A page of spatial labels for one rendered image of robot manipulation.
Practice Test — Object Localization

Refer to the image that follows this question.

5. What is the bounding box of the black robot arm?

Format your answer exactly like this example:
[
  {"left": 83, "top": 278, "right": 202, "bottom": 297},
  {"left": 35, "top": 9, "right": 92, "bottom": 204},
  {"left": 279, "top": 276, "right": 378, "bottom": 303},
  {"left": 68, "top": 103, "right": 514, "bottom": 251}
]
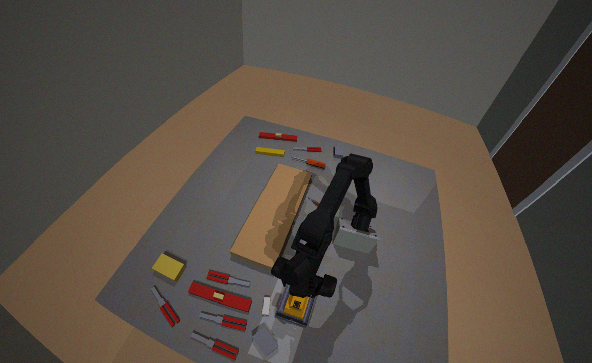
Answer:
[{"left": 279, "top": 153, "right": 378, "bottom": 298}]

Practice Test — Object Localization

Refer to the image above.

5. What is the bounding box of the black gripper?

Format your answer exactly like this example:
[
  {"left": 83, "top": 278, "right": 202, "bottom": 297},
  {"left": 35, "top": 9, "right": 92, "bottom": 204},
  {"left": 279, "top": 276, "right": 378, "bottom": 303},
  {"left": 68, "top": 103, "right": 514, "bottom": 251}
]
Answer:
[{"left": 271, "top": 256, "right": 337, "bottom": 298}]

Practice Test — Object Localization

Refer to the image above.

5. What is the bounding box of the long red flat bar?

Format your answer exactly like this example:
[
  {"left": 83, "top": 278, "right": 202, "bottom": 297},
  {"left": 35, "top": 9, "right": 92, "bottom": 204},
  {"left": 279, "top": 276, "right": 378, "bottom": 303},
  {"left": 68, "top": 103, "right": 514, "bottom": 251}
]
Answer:
[
  {"left": 259, "top": 132, "right": 297, "bottom": 142},
  {"left": 188, "top": 282, "right": 252, "bottom": 312}
]

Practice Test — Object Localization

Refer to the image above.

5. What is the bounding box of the tan wooden floor panel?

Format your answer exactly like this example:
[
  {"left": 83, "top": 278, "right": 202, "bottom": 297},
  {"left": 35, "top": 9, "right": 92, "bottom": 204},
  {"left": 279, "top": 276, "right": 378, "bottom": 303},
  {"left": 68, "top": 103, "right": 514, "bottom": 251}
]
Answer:
[{"left": 230, "top": 164, "right": 312, "bottom": 271}]

